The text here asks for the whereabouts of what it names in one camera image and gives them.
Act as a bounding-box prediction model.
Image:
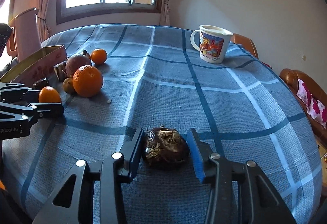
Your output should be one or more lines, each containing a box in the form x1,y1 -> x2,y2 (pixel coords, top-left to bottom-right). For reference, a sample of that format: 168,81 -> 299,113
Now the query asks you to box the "smooth orange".
38,86 -> 62,103

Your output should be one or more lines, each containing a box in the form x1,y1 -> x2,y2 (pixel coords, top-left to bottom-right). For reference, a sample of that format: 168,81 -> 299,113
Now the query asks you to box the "dark brown mangosteen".
142,127 -> 189,171

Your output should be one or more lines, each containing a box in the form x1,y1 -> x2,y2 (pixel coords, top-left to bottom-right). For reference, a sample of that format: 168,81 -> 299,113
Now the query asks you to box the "large bumpy orange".
73,65 -> 103,97

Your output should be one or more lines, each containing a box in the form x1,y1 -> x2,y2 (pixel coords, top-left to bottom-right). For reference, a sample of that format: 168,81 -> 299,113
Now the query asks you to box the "dark chestnut fruit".
33,77 -> 49,90

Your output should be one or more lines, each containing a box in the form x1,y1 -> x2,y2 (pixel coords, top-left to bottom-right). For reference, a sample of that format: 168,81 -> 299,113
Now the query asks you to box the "pink gold tin box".
1,45 -> 67,87

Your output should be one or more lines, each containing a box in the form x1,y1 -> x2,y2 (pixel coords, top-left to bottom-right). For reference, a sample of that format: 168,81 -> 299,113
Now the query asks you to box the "pink electric kettle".
7,8 -> 41,62

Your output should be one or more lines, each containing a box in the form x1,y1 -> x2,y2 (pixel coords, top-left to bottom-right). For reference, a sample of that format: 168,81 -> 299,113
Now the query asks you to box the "purple passion fruit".
65,54 -> 91,77

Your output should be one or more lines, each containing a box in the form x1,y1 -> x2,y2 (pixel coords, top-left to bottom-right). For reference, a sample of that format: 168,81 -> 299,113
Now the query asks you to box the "blue plaid tablecloth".
1,24 -> 322,223

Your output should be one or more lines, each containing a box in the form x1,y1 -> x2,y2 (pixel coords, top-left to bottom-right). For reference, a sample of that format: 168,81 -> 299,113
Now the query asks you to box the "small tangerine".
91,48 -> 108,65

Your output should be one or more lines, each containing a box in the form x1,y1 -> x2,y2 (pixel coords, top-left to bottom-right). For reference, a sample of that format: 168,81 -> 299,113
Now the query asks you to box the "pink floral cushion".
296,79 -> 327,128

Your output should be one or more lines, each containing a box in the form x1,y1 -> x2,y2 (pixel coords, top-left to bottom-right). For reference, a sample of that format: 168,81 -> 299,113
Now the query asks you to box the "brown leather sofa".
279,68 -> 326,148

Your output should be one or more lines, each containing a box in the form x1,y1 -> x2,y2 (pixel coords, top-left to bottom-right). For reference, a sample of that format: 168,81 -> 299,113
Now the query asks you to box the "brown leather armchair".
231,33 -> 258,58

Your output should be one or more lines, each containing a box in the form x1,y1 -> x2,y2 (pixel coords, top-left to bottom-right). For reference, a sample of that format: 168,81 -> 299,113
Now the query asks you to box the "white cartoon mug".
190,25 -> 234,64

